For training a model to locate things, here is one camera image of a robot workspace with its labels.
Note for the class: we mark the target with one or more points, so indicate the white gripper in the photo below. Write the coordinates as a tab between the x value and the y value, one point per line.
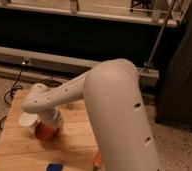
50	117

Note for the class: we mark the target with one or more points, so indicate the red ceramic bowl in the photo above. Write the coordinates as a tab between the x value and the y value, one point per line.
44	132

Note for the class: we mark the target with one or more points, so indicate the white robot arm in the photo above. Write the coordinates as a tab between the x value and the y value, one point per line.
116	111

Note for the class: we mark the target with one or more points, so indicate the white paper cup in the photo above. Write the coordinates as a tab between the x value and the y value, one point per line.
29	121

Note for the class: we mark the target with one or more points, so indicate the blue sponge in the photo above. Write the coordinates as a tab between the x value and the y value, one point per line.
54	167

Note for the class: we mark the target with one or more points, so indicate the orange carrot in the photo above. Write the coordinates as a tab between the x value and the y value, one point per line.
97	162

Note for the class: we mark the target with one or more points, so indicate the metal pole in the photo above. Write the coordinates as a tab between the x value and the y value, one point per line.
148	64

